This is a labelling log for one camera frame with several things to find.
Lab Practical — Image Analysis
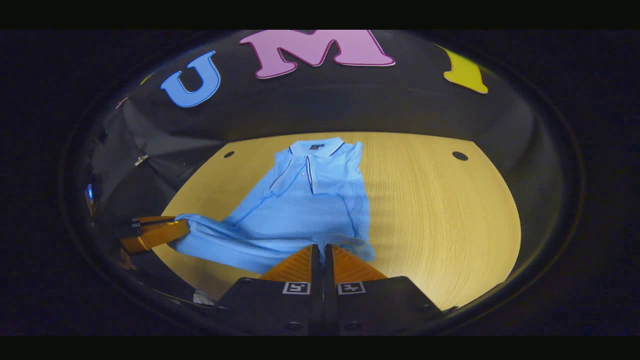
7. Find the black backdrop cloth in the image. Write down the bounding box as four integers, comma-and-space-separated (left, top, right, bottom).
87, 30, 571, 281

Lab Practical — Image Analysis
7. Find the light blue T-shirt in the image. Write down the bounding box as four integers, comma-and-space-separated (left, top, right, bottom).
172, 136, 376, 275

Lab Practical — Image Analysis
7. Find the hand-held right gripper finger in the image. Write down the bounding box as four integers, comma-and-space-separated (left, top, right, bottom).
324, 244, 446, 337
212, 244, 323, 337

